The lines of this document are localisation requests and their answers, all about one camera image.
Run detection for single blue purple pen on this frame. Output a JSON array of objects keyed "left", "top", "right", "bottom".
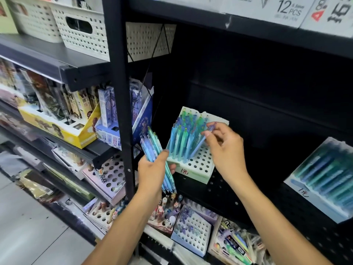
[{"left": 190, "top": 123, "right": 217, "bottom": 160}]

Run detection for white carton with red mark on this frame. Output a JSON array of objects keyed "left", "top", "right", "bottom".
[{"left": 300, "top": 0, "right": 353, "bottom": 38}]

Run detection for pink perforated display box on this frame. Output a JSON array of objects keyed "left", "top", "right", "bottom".
[{"left": 82, "top": 153, "right": 128, "bottom": 206}]

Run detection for person's right hand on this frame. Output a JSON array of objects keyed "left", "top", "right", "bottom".
[{"left": 202, "top": 122, "right": 250, "bottom": 186}]

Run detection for person's left hand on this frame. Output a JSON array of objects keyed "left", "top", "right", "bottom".
[{"left": 137, "top": 150, "right": 177, "bottom": 202}]

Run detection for row of brown packaged pens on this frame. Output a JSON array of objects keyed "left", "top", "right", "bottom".
[{"left": 20, "top": 69, "right": 100, "bottom": 125}]

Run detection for white printed carton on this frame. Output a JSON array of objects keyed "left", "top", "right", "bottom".
[{"left": 158, "top": 0, "right": 317, "bottom": 29}]

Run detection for yellow pen display box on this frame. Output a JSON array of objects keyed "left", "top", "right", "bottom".
[{"left": 18, "top": 102, "right": 101, "bottom": 149}]

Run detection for display box of character pens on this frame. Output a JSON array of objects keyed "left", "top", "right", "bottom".
[{"left": 147, "top": 192, "right": 183, "bottom": 235}]

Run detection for large white woven plastic basket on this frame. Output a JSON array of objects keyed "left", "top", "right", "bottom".
[{"left": 49, "top": 1, "right": 177, "bottom": 63}]

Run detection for row of blue green markers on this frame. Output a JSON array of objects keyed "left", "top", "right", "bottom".
[{"left": 292, "top": 141, "right": 353, "bottom": 211}]

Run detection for bunch of blue green pens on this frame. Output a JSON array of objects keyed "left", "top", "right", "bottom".
[{"left": 139, "top": 126, "right": 177, "bottom": 194}]

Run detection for row of purple packaged pens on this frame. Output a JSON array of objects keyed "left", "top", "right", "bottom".
[{"left": 98, "top": 81, "right": 144, "bottom": 128}]

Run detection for person's left forearm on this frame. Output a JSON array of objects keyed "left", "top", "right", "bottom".
[{"left": 82, "top": 188, "right": 164, "bottom": 265}]

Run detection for black metal shelf rack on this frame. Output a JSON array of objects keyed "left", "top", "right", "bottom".
[{"left": 0, "top": 0, "right": 353, "bottom": 265}]

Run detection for grey shelf board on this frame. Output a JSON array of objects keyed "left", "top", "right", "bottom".
[{"left": 0, "top": 34, "right": 111, "bottom": 92}]

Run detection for white perforated pen display box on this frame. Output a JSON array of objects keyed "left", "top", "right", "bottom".
[{"left": 165, "top": 106, "right": 229, "bottom": 185}]

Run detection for white display box with label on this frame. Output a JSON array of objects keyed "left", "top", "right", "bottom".
[{"left": 284, "top": 137, "right": 353, "bottom": 224}]

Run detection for person's right forearm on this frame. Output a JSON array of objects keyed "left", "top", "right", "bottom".
[{"left": 228, "top": 173, "right": 333, "bottom": 265}]

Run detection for white tray with packaged pens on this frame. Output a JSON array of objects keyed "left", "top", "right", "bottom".
[{"left": 51, "top": 146, "right": 88, "bottom": 180}]

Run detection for display box of colourful pens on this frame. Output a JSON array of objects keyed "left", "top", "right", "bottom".
[{"left": 208, "top": 217, "right": 266, "bottom": 265}]

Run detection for row of pens in holder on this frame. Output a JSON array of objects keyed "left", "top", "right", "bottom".
[{"left": 168, "top": 109, "right": 211, "bottom": 164}]

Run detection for blue pen display box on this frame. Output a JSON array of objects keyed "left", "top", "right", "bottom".
[{"left": 95, "top": 78, "right": 154, "bottom": 151}]

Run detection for white perforated box with figures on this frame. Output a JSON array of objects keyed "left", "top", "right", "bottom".
[{"left": 87, "top": 200, "right": 124, "bottom": 231}]

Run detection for white perforated box purple pens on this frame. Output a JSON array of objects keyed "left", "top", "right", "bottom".
[{"left": 171, "top": 206, "right": 212, "bottom": 258}]

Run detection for small white woven plastic basket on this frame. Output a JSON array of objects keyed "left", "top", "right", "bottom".
[{"left": 5, "top": 0, "right": 63, "bottom": 43}]

